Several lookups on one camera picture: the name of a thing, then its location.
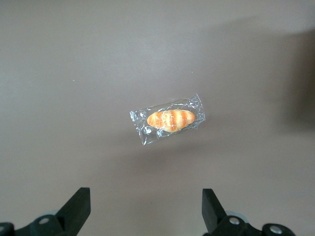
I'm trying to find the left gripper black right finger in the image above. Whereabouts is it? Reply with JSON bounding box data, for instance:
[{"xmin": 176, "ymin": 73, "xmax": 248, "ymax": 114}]
[{"xmin": 202, "ymin": 188, "xmax": 295, "ymax": 236}]

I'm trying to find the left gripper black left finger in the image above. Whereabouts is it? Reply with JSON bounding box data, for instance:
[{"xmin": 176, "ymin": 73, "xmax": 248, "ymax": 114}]
[{"xmin": 0, "ymin": 187, "xmax": 92, "ymax": 236}]

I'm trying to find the plastic wrapped bread roll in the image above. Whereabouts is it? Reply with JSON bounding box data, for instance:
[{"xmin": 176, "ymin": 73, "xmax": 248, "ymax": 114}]
[{"xmin": 129, "ymin": 93, "xmax": 206, "ymax": 146}]

